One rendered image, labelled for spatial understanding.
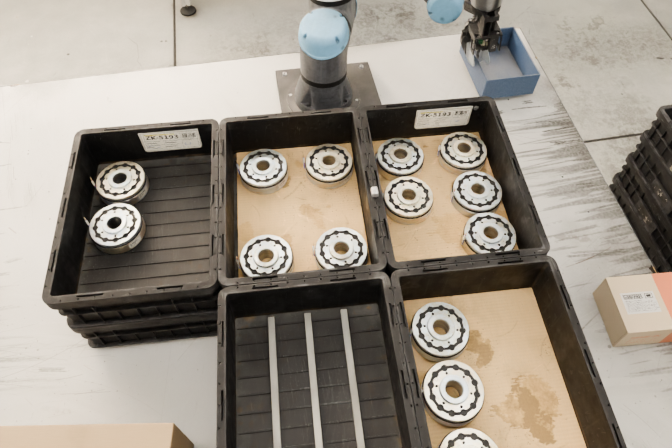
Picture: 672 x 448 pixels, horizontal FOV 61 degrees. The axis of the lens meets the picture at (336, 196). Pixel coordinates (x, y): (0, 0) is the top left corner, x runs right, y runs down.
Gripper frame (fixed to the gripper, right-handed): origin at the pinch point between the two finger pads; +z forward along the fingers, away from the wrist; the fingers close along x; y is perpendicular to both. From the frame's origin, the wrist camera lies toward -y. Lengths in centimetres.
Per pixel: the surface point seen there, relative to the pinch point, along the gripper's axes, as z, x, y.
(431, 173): -7.8, -22.1, 40.6
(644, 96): 87, 102, -48
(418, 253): -8, -29, 60
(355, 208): -9, -40, 47
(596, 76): 85, 86, -64
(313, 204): -10, -49, 45
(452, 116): -13.2, -15.1, 30.0
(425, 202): -11, -26, 50
